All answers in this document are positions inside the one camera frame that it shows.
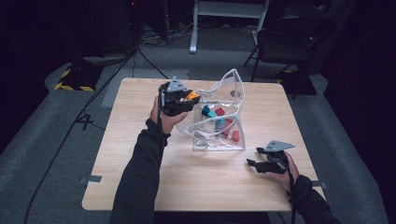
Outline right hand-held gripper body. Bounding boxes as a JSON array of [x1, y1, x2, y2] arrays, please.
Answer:
[[257, 140, 296, 175]]

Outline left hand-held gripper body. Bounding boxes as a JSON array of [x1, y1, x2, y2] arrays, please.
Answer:
[[158, 76, 189, 118]]

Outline clear plastic bag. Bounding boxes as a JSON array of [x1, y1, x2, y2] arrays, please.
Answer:
[[176, 68, 247, 152]]

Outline person's right hand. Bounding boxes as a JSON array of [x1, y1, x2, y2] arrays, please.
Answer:
[[265, 151, 301, 193]]

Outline person's left hand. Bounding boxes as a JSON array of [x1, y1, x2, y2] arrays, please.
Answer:
[[149, 96, 189, 135]]

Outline white metal stand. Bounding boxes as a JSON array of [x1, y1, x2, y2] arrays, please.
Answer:
[[189, 0, 271, 54]]

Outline black yellow striped base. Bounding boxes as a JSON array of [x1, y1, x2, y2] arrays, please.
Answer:
[[54, 63, 105, 92], [276, 68, 318, 96]]

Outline black equipment stand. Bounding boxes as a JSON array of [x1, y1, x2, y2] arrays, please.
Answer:
[[71, 0, 139, 64]]

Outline black chair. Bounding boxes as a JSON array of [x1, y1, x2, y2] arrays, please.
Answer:
[[243, 2, 338, 94]]

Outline right hand-held gripper cable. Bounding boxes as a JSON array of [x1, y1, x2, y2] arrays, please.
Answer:
[[284, 158, 298, 224]]

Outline short black floor cable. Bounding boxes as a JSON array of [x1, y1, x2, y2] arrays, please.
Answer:
[[136, 46, 170, 79]]

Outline bundle of floor cables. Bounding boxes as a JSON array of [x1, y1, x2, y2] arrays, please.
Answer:
[[139, 18, 195, 49]]

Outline long black floor cable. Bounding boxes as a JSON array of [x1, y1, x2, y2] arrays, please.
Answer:
[[22, 46, 139, 224]]

